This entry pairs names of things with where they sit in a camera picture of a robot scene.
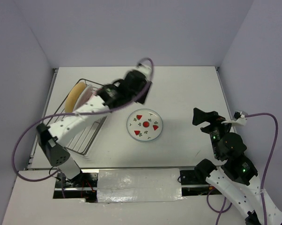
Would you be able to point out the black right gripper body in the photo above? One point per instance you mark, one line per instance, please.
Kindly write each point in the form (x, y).
(216, 129)

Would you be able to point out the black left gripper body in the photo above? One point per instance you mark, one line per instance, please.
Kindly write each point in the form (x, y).
(134, 95)

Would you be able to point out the white strawberry pattern plate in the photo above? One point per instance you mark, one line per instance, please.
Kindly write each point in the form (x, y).
(144, 125)

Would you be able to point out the pink plate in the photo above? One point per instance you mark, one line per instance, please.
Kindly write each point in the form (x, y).
(93, 93)

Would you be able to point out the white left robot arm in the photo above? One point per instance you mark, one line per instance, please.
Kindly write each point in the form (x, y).
(53, 139)

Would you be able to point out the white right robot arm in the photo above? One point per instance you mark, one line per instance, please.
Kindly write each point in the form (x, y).
(237, 179)

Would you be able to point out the white plate blue rim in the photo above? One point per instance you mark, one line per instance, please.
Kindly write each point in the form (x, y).
(84, 97)

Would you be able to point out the yellow plate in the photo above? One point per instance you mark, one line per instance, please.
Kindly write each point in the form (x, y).
(73, 96)

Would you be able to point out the silver foil tape cover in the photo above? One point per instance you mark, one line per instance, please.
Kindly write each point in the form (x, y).
(138, 186)

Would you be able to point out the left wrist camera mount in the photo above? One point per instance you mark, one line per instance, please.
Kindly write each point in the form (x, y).
(145, 69)

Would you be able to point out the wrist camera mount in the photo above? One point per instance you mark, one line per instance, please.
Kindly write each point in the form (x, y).
(145, 69)
(239, 119)

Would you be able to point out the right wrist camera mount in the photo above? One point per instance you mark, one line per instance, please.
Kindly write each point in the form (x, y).
(239, 119)

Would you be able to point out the metal wire dish rack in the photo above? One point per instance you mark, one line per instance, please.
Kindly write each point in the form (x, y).
(81, 143)

